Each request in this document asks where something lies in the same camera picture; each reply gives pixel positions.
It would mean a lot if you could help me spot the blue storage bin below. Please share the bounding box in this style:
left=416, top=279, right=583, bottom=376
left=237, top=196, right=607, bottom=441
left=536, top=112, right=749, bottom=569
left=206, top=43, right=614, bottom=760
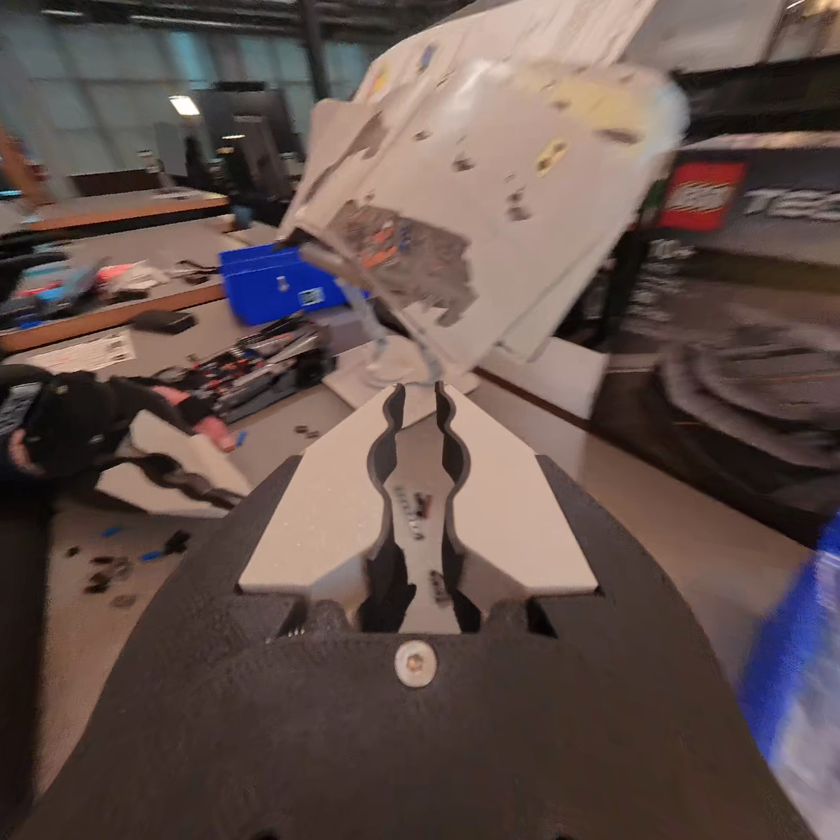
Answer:
left=738, top=512, right=840, bottom=802
left=220, top=243, right=358, bottom=327

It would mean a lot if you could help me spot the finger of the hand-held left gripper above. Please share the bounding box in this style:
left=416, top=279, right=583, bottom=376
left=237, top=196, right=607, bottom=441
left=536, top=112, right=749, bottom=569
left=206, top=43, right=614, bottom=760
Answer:
left=98, top=457, right=238, bottom=519
left=131, top=410, right=253, bottom=505

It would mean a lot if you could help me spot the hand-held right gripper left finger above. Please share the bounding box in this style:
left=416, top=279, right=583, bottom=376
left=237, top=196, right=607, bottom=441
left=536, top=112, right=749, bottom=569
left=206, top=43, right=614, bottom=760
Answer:
left=238, top=384, right=416, bottom=634

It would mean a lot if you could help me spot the person's left hand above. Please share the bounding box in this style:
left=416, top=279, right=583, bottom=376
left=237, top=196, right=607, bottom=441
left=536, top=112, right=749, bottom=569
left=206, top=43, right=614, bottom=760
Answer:
left=108, top=377, right=236, bottom=455

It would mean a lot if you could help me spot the wooden background workbench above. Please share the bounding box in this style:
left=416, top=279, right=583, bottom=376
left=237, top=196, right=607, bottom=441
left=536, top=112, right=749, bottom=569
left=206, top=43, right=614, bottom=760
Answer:
left=0, top=187, right=231, bottom=352

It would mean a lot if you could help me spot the white sticker sheet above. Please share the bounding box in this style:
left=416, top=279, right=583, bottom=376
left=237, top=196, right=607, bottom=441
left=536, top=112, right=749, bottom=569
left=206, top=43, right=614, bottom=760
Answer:
left=29, top=328, right=135, bottom=371

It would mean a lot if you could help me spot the grey metal stand pole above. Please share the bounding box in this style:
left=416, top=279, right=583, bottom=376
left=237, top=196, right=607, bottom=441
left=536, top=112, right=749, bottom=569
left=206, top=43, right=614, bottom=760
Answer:
left=413, top=341, right=447, bottom=395
left=354, top=282, right=395, bottom=388

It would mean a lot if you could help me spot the white rounded board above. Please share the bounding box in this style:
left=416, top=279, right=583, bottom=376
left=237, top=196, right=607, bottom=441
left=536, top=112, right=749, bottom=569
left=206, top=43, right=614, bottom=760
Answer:
left=322, top=341, right=480, bottom=427

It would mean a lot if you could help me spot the lego instruction book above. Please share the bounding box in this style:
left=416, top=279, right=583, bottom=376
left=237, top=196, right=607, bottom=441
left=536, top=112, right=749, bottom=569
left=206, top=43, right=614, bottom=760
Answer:
left=279, top=0, right=690, bottom=375

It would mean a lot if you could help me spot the grey lego sports car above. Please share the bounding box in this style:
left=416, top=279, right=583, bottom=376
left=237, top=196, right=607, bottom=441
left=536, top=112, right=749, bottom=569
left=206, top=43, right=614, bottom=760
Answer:
left=154, top=315, right=332, bottom=424

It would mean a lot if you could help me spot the black oval object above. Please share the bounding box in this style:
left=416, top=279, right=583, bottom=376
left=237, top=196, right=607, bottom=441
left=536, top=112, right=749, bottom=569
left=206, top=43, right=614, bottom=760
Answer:
left=131, top=310, right=196, bottom=336

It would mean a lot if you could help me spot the lego set box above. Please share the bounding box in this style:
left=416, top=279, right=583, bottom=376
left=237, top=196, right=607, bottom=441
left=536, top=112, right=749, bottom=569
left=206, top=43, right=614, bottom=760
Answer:
left=591, top=131, right=840, bottom=546

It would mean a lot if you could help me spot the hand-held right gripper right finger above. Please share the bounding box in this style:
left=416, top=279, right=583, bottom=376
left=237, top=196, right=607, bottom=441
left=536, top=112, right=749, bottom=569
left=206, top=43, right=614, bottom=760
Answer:
left=434, top=382, right=599, bottom=634

